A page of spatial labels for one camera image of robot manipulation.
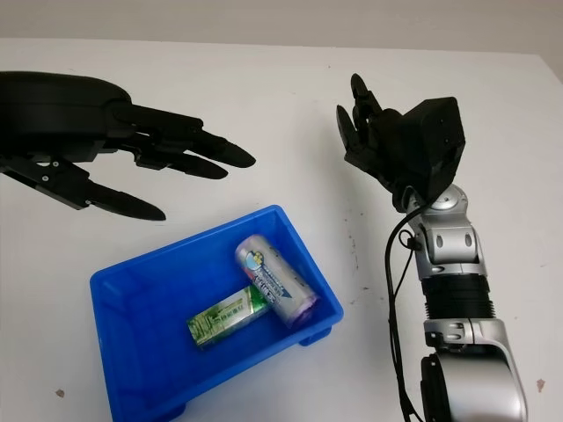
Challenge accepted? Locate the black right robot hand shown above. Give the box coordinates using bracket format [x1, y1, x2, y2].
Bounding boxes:
[336, 73, 421, 208]

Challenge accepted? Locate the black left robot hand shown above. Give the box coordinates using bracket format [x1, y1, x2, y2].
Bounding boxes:
[0, 71, 258, 222]

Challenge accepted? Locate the silver purple drink can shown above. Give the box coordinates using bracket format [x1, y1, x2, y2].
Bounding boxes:
[234, 235, 321, 329]

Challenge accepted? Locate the green chewing gum pack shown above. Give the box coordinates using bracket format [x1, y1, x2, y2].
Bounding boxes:
[186, 285, 270, 348]

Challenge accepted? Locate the blue plastic tray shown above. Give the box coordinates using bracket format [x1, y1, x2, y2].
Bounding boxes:
[89, 204, 345, 422]

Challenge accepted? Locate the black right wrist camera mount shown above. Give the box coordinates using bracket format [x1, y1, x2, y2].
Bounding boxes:
[398, 96, 467, 204]

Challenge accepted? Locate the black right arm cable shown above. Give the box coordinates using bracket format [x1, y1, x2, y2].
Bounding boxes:
[384, 200, 430, 422]

